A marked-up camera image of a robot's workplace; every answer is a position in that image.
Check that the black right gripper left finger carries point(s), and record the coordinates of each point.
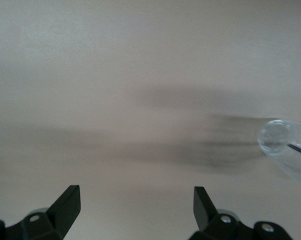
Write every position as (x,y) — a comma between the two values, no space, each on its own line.
(63,215)

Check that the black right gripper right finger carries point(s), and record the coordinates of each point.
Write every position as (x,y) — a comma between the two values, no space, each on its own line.
(210,220)

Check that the clear plastic cup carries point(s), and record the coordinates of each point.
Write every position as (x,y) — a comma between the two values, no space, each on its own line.
(283,145)

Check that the black straw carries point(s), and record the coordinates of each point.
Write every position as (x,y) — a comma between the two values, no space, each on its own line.
(300,149)

